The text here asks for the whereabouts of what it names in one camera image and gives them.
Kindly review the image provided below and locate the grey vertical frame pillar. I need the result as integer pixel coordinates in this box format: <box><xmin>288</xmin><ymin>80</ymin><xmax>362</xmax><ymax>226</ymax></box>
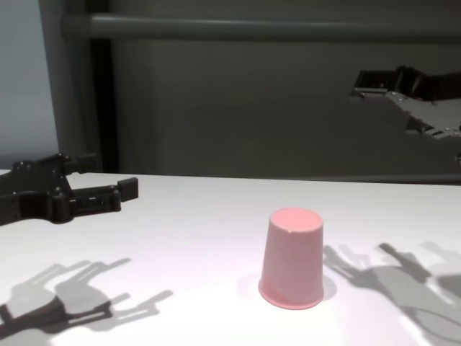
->
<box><xmin>38</xmin><ymin>0</ymin><xmax>95</xmax><ymax>170</ymax></box>

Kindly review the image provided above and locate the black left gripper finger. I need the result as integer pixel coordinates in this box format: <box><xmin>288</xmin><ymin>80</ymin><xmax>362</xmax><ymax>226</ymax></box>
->
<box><xmin>53</xmin><ymin>152</ymin><xmax>99</xmax><ymax>176</ymax></box>
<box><xmin>50</xmin><ymin>177</ymin><xmax>140</xmax><ymax>224</ymax></box>

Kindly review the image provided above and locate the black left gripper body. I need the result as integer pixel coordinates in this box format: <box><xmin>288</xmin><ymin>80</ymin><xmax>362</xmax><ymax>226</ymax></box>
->
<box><xmin>0</xmin><ymin>156</ymin><xmax>73</xmax><ymax>227</ymax></box>

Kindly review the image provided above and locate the black vertical post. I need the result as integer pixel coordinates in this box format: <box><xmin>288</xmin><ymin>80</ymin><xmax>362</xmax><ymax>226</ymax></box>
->
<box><xmin>89</xmin><ymin>37</ymin><xmax>120</xmax><ymax>174</ymax></box>

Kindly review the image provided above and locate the pink plastic cup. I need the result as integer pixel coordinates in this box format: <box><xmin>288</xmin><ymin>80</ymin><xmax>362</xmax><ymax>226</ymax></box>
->
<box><xmin>258</xmin><ymin>207</ymin><xmax>325</xmax><ymax>310</ymax></box>

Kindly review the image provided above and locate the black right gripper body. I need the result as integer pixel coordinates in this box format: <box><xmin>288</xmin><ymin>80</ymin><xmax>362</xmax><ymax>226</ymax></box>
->
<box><xmin>387</xmin><ymin>97</ymin><xmax>461</xmax><ymax>163</ymax></box>

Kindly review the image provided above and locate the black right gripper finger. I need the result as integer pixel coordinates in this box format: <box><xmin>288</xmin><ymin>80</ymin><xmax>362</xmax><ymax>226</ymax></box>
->
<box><xmin>350</xmin><ymin>88</ymin><xmax>461</xmax><ymax>140</ymax></box>
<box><xmin>354</xmin><ymin>65</ymin><xmax>461</xmax><ymax>102</ymax></box>

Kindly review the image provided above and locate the grey horizontal rail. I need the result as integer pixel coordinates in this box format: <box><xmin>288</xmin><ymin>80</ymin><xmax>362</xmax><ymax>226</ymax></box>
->
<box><xmin>63</xmin><ymin>14</ymin><xmax>461</xmax><ymax>38</ymax></box>

